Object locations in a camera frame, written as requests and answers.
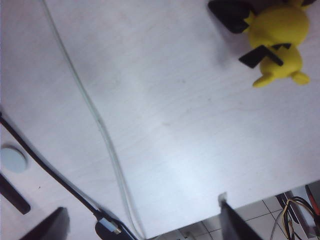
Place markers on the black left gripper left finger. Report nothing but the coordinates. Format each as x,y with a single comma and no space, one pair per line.
52,225

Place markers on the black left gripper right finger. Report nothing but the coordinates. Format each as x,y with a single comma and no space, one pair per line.
232,222

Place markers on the yellow black-eared doll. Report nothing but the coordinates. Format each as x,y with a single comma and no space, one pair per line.
277,30

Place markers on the black flat strip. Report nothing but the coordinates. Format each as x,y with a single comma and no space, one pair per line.
13,197

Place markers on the white round disc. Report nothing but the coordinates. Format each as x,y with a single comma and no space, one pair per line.
12,160

